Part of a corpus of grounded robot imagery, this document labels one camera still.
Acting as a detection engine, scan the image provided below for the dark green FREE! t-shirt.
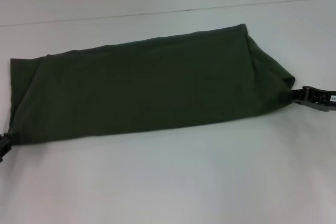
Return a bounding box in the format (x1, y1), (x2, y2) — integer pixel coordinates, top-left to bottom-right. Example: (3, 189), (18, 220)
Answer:
(9, 24), (297, 146)

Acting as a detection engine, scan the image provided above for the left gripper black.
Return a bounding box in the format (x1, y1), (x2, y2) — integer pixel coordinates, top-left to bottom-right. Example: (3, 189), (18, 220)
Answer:
(0, 132), (13, 162)

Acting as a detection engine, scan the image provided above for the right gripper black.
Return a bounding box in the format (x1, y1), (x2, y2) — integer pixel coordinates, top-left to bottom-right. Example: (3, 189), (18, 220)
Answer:
(289, 86), (336, 112)

